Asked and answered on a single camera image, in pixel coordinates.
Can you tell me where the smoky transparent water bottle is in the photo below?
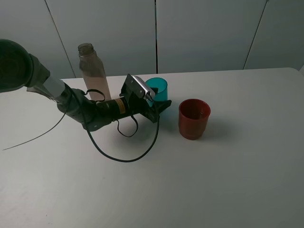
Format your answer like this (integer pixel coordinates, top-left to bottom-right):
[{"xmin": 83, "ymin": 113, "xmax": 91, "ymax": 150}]
[{"xmin": 78, "ymin": 43, "xmax": 112, "ymax": 101}]

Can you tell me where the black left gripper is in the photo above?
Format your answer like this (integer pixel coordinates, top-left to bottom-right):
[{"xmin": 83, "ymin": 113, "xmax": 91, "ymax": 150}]
[{"xmin": 120, "ymin": 74, "xmax": 172, "ymax": 123}]

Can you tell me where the red plastic cup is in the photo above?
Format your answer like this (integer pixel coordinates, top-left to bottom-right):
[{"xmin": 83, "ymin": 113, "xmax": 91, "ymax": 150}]
[{"xmin": 178, "ymin": 99, "xmax": 211, "ymax": 140}]

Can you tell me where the teal transparent plastic cup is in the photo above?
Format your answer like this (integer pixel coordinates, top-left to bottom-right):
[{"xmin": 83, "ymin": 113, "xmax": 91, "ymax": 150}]
[{"xmin": 146, "ymin": 77, "xmax": 168, "ymax": 102}]

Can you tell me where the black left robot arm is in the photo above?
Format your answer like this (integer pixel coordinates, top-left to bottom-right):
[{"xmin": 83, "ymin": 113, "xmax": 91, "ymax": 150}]
[{"xmin": 0, "ymin": 39, "xmax": 171, "ymax": 132}]

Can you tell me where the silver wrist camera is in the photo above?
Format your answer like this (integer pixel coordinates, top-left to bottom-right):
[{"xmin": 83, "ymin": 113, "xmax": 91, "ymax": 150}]
[{"xmin": 131, "ymin": 76, "xmax": 155, "ymax": 101}]

